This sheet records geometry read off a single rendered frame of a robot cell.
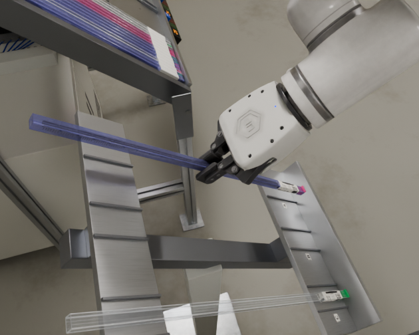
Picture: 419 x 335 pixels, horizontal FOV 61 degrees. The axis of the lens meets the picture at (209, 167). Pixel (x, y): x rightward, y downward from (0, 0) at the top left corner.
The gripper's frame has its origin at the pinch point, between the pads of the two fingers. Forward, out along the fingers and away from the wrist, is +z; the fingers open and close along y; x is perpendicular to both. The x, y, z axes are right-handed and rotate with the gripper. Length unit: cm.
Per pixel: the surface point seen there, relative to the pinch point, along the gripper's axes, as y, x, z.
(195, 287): 11.5, 10.8, 16.3
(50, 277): -29, 38, 103
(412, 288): 15, 121, 0
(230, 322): 7, 76, 54
